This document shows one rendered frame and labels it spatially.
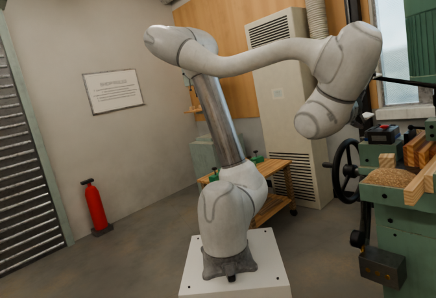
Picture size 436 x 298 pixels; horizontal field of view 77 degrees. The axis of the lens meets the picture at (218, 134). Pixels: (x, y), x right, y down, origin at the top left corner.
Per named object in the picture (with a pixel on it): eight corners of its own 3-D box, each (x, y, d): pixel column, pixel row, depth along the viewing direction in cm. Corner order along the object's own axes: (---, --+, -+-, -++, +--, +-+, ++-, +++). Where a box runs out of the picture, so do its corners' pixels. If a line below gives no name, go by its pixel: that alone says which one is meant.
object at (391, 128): (373, 135, 115) (372, 122, 115) (403, 135, 107) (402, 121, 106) (359, 143, 107) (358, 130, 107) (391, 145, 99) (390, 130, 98)
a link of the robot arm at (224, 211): (193, 253, 93) (183, 192, 89) (218, 226, 109) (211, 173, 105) (236, 263, 85) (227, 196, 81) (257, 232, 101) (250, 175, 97)
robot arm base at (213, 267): (203, 290, 83) (200, 273, 83) (200, 248, 105) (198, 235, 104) (261, 279, 85) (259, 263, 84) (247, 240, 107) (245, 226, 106)
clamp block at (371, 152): (374, 154, 119) (372, 134, 117) (411, 156, 108) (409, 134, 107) (359, 165, 110) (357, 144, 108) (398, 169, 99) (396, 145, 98)
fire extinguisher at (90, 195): (107, 225, 316) (93, 176, 306) (113, 229, 302) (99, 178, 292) (91, 233, 304) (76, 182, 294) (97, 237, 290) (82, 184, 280)
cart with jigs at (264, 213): (252, 204, 295) (242, 146, 285) (300, 214, 253) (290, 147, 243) (207, 234, 252) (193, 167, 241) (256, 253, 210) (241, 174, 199)
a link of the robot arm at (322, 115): (342, 137, 78) (366, 97, 70) (313, 154, 69) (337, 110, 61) (311, 117, 84) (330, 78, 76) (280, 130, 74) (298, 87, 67)
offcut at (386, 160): (394, 169, 93) (394, 157, 92) (379, 169, 95) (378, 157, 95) (396, 164, 96) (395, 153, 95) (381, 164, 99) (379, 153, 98)
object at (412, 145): (424, 149, 104) (423, 130, 103) (430, 150, 103) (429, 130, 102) (408, 166, 93) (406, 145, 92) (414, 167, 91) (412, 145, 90)
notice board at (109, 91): (144, 104, 348) (135, 67, 340) (145, 104, 347) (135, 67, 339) (93, 115, 306) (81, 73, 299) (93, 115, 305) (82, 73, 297)
